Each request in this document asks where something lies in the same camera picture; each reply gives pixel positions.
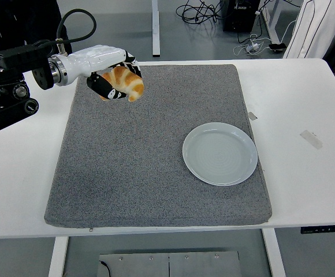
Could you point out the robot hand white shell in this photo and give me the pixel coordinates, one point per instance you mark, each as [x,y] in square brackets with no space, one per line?
[98,59]

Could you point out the croissant bread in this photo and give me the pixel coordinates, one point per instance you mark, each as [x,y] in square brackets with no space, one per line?
[127,79]

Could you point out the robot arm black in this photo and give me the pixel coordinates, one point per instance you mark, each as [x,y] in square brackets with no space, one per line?
[5,57]

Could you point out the grey round plate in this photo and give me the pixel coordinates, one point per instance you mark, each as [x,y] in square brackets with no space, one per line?
[219,154]

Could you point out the grey metal plate with screws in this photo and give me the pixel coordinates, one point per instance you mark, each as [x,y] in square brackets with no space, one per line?
[144,267]

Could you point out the white background table leg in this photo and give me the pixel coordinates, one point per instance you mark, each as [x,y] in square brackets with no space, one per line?
[155,29]
[273,23]

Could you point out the grey fabric mat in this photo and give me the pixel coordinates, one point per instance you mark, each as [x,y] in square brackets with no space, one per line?
[144,138]

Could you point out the black computer box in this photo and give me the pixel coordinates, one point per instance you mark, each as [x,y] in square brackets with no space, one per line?
[238,14]

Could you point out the person in white clothes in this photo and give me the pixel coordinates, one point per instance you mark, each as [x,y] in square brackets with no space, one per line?
[314,29]

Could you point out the large grey tape piece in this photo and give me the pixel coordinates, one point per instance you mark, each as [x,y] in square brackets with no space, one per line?
[311,139]

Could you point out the black table control panel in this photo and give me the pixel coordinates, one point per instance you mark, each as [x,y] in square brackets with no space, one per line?
[326,229]

